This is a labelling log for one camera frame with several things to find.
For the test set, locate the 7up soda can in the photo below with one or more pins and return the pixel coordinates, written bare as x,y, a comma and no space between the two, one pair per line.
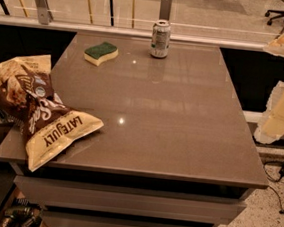
160,39

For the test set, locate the green and yellow sponge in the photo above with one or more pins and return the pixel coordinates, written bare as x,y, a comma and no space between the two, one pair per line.
101,53

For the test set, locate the grey table drawer unit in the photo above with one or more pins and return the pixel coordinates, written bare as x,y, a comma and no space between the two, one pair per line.
71,198

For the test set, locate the Late July chip bag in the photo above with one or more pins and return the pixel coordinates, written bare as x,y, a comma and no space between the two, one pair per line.
47,125

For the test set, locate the cans under table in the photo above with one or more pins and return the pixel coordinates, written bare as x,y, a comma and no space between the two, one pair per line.
21,213

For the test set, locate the metal railing post middle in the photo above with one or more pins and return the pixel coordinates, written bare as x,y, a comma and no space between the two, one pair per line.
165,9

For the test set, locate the metal railing post left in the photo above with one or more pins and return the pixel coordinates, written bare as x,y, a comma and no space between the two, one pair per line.
43,11

